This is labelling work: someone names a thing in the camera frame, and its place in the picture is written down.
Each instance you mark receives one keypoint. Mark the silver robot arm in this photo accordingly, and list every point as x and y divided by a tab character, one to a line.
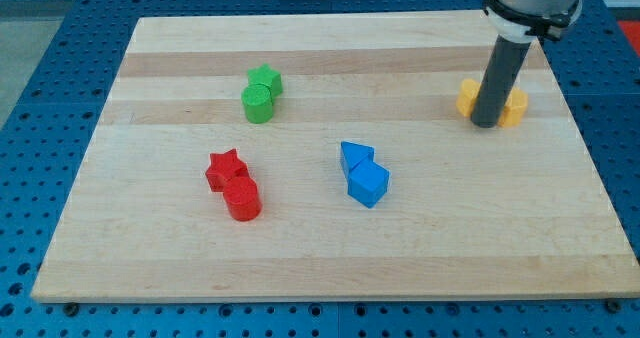
522	21

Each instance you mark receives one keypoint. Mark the yellow heart block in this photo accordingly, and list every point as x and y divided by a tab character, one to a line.
467	96

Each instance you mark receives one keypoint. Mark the light wooden board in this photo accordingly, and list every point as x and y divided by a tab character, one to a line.
469	213

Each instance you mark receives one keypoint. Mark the blue triangle block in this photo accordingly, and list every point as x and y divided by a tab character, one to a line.
352	154

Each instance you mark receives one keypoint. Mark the blue cube block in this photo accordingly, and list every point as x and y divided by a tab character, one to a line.
368	182

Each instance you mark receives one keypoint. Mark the red cylinder block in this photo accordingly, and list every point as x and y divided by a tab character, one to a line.
242	198

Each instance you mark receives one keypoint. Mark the green cylinder block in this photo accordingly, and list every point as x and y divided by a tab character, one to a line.
257	103

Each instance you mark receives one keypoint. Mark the red star block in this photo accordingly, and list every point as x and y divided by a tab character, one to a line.
223	167

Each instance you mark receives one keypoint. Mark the green star block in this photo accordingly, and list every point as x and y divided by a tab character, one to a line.
267	76

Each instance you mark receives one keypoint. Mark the yellow hexagon block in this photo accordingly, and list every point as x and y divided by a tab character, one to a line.
514	108

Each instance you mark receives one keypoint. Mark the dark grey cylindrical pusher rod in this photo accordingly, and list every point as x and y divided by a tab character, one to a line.
506	60

